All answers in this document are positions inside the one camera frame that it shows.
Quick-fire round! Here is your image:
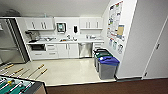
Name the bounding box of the white under-sink cabinet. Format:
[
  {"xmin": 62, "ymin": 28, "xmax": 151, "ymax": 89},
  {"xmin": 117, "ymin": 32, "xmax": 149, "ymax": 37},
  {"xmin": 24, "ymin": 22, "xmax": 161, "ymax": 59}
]
[{"xmin": 56, "ymin": 42, "xmax": 80, "ymax": 60}]

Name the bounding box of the grey bin with green lid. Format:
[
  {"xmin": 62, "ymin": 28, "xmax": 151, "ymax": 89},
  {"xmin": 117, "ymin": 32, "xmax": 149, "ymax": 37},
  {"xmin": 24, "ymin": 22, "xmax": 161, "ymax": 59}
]
[{"xmin": 93, "ymin": 49, "xmax": 113, "ymax": 73}]

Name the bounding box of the chrome sink faucet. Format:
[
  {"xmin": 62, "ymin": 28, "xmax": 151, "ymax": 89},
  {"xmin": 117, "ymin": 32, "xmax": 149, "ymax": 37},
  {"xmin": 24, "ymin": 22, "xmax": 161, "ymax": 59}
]
[{"xmin": 66, "ymin": 33, "xmax": 72, "ymax": 41}]

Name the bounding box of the steel paper towel dispenser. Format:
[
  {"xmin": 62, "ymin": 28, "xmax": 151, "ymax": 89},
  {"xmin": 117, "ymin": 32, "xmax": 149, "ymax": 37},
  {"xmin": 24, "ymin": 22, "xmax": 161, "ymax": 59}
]
[{"xmin": 55, "ymin": 22, "xmax": 67, "ymax": 34}]

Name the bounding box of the grey bin with blue lid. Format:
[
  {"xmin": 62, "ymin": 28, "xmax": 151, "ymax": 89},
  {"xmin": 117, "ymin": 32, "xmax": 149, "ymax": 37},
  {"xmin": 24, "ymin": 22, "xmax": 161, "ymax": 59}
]
[{"xmin": 98, "ymin": 55, "xmax": 121, "ymax": 81}]

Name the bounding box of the dish rack with utensils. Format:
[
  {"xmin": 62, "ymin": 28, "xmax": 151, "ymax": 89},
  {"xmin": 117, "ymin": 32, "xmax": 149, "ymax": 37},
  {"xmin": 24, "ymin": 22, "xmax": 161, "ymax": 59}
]
[{"xmin": 39, "ymin": 36, "xmax": 56, "ymax": 43}]

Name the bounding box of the black built-in microwave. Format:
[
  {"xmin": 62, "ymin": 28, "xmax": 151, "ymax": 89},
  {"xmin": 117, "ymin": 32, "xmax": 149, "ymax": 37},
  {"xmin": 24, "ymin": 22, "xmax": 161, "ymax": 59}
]
[{"xmin": 29, "ymin": 43, "xmax": 47, "ymax": 52}]

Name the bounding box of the white wide drawer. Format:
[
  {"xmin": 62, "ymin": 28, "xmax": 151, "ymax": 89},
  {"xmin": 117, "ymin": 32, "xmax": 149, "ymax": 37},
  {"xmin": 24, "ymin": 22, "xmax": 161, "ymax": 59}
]
[{"xmin": 30, "ymin": 50, "xmax": 47, "ymax": 61}]

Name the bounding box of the stainless steel refrigerator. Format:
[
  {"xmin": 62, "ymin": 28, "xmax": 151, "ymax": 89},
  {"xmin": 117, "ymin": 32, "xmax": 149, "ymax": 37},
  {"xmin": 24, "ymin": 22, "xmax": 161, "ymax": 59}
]
[{"xmin": 0, "ymin": 17, "xmax": 31, "ymax": 66}]

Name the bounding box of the white room door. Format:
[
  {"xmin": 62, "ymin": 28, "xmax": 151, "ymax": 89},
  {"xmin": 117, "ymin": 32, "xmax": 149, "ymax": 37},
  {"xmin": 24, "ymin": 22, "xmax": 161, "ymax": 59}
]
[{"xmin": 142, "ymin": 18, "xmax": 168, "ymax": 81}]

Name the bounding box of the green foosball table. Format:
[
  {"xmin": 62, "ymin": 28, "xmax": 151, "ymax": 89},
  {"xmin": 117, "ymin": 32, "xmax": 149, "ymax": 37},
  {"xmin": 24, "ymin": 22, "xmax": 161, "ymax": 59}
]
[{"xmin": 0, "ymin": 63, "xmax": 49, "ymax": 94}]

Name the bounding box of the white upper wall cabinet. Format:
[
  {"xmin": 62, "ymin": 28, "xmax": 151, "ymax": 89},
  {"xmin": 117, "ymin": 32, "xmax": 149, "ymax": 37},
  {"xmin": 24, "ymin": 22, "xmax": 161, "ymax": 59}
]
[{"xmin": 79, "ymin": 17, "xmax": 104, "ymax": 30}]

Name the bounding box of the orange wall notice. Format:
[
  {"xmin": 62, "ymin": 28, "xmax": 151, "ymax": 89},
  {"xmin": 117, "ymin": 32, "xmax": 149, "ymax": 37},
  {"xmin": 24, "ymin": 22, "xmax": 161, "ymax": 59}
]
[{"xmin": 116, "ymin": 24, "xmax": 126, "ymax": 38}]

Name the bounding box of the large colourful wall poster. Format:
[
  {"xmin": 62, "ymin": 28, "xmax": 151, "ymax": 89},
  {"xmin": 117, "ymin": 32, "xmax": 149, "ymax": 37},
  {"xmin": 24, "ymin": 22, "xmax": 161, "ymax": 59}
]
[{"xmin": 106, "ymin": 0, "xmax": 125, "ymax": 40}]

